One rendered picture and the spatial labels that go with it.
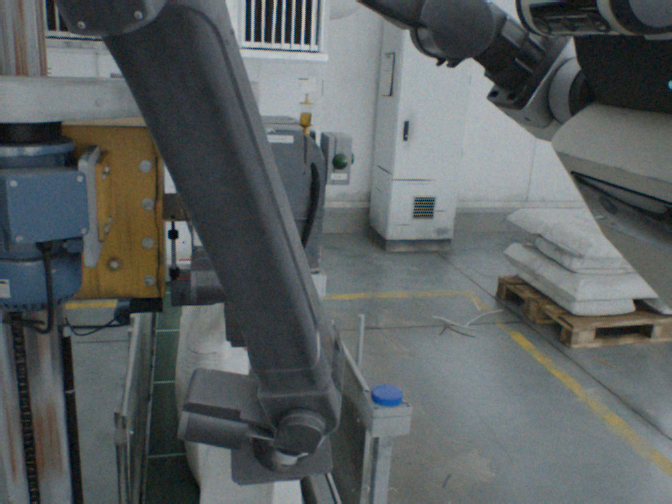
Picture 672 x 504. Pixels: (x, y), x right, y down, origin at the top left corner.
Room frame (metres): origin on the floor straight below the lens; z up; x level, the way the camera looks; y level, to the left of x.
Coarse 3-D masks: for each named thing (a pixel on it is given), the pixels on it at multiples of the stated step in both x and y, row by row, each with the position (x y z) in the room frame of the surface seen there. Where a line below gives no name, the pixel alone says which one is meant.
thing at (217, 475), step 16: (208, 448) 0.97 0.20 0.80; (224, 448) 0.93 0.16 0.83; (208, 464) 0.91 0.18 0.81; (224, 464) 0.89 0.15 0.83; (208, 480) 0.86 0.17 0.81; (224, 480) 0.85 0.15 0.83; (208, 496) 0.83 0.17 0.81; (224, 496) 0.82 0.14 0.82; (240, 496) 0.81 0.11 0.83; (256, 496) 0.75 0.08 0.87; (272, 496) 0.61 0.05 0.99; (288, 496) 0.82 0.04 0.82
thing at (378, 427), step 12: (372, 408) 1.06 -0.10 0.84; (384, 408) 1.06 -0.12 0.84; (396, 408) 1.07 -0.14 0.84; (408, 408) 1.07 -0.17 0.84; (372, 420) 1.06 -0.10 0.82; (384, 420) 1.06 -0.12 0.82; (396, 420) 1.07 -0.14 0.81; (408, 420) 1.07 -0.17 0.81; (372, 432) 1.06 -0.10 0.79; (384, 432) 1.06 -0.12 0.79; (396, 432) 1.07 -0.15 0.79; (408, 432) 1.07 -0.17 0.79
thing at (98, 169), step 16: (80, 160) 0.89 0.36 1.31; (96, 160) 0.98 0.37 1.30; (96, 176) 0.95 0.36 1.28; (112, 176) 1.08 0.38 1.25; (96, 192) 0.95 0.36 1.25; (112, 192) 1.08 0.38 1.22; (96, 208) 0.95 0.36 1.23; (112, 208) 1.08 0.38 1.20; (96, 224) 0.94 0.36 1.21; (64, 240) 0.89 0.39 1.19; (80, 240) 0.88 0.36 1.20; (96, 240) 0.93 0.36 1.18; (96, 256) 0.92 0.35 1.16
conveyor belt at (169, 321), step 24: (168, 288) 2.80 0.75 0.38; (168, 312) 2.52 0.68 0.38; (168, 336) 2.28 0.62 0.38; (168, 360) 2.08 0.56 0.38; (168, 384) 1.91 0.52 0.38; (168, 408) 1.77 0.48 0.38; (168, 432) 1.63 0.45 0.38; (168, 456) 1.52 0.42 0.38; (168, 480) 1.42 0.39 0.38; (192, 480) 1.42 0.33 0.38
